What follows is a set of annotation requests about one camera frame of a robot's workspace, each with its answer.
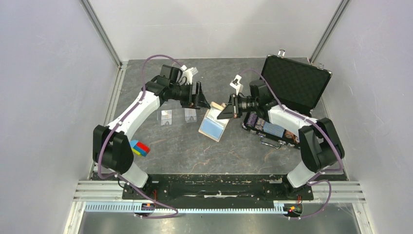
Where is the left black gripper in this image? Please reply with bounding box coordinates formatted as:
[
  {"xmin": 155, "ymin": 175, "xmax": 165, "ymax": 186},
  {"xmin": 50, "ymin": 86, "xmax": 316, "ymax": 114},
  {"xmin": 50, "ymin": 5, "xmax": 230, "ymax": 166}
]
[{"xmin": 170, "ymin": 82, "xmax": 210, "ymax": 110}]

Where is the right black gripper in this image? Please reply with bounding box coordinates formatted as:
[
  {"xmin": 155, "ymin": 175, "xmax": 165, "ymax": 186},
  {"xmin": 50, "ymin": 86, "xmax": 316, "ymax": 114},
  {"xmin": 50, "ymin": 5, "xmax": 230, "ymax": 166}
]
[{"xmin": 218, "ymin": 94, "xmax": 258, "ymax": 119}]

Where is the tan leather card holder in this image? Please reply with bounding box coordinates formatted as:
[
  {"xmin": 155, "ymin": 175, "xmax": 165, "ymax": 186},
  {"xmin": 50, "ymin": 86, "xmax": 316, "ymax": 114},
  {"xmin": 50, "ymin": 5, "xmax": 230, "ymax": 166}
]
[{"xmin": 198, "ymin": 102, "xmax": 229, "ymax": 142}]

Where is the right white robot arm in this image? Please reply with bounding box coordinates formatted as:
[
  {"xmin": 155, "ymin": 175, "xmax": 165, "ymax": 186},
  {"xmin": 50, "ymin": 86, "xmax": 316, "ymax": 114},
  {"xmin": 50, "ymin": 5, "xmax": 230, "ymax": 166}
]
[{"xmin": 218, "ymin": 76, "xmax": 345, "ymax": 199}]

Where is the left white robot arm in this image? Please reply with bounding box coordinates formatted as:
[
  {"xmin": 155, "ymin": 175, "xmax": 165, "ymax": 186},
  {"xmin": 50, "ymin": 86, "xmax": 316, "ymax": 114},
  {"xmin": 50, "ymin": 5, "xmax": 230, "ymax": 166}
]
[{"xmin": 93, "ymin": 65, "xmax": 210, "ymax": 199}]

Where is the black poker chip case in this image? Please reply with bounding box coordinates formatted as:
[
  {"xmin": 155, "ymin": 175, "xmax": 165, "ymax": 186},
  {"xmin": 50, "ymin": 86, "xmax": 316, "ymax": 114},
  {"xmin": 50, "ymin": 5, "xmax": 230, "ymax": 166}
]
[{"xmin": 243, "ymin": 55, "xmax": 332, "ymax": 148}]

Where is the colourful toy block stack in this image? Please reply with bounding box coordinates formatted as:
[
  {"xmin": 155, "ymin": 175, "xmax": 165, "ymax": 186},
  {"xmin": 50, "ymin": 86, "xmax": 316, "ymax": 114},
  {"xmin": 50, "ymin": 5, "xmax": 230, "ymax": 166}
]
[{"xmin": 130, "ymin": 140, "xmax": 150, "ymax": 157}]

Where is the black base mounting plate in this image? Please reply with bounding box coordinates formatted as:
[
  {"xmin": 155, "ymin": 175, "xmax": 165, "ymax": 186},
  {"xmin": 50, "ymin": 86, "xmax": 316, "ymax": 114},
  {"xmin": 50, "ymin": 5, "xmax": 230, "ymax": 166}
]
[{"xmin": 141, "ymin": 180, "xmax": 314, "ymax": 201}]

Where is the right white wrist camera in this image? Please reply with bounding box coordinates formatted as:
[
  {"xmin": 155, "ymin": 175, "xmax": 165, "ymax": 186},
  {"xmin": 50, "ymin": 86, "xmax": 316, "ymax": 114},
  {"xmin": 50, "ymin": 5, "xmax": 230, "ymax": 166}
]
[{"xmin": 229, "ymin": 75, "xmax": 244, "ymax": 95}]

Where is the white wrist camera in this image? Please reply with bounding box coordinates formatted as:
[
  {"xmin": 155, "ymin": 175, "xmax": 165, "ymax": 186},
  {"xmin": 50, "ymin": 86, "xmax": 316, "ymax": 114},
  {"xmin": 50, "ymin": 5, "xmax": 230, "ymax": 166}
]
[
  {"xmin": 229, "ymin": 75, "xmax": 244, "ymax": 95},
  {"xmin": 179, "ymin": 65, "xmax": 198, "ymax": 85}
]

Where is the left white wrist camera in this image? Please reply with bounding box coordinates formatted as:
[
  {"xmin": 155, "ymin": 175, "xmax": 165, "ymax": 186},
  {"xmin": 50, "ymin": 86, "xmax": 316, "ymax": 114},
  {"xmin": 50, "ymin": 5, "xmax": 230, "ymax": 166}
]
[{"xmin": 179, "ymin": 65, "xmax": 198, "ymax": 85}]

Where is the left aluminium corner post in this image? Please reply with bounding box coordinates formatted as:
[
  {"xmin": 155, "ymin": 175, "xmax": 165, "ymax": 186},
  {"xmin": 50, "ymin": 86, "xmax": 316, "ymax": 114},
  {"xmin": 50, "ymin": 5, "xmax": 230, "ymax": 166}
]
[{"xmin": 80, "ymin": 0, "xmax": 122, "ymax": 68}]

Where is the aluminium corner post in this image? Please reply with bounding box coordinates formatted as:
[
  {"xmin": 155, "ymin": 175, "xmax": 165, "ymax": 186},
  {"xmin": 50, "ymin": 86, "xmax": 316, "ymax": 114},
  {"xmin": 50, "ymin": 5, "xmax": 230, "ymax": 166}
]
[
  {"xmin": 80, "ymin": 0, "xmax": 122, "ymax": 68},
  {"xmin": 308, "ymin": 0, "xmax": 351, "ymax": 65}
]

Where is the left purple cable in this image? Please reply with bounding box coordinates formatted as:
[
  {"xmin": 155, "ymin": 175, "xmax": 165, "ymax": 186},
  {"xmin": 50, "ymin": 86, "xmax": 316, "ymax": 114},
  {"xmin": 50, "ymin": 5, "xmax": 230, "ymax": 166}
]
[{"xmin": 97, "ymin": 55, "xmax": 179, "ymax": 219}]

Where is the purple cable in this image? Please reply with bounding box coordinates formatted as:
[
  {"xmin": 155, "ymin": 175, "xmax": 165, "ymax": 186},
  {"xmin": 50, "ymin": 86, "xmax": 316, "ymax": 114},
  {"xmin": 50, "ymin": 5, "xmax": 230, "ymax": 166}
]
[
  {"xmin": 97, "ymin": 55, "xmax": 179, "ymax": 219},
  {"xmin": 239, "ymin": 68, "xmax": 344, "ymax": 220}
]

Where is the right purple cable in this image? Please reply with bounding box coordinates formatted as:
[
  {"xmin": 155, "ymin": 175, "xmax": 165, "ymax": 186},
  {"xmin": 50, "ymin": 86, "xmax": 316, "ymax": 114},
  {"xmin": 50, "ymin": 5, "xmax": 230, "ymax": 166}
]
[{"xmin": 239, "ymin": 68, "xmax": 344, "ymax": 220}]

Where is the right aluminium corner post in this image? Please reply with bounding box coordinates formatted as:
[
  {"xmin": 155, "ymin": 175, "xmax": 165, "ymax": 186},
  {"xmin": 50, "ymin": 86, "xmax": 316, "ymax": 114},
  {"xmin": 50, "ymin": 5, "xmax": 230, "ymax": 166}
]
[{"xmin": 308, "ymin": 0, "xmax": 351, "ymax": 65}]

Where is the aluminium front frame rail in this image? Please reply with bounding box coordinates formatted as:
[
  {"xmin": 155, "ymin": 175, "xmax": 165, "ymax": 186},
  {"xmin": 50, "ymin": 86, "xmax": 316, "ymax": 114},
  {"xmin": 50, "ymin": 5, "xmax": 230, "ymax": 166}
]
[{"xmin": 64, "ymin": 180, "xmax": 375, "ymax": 234}]

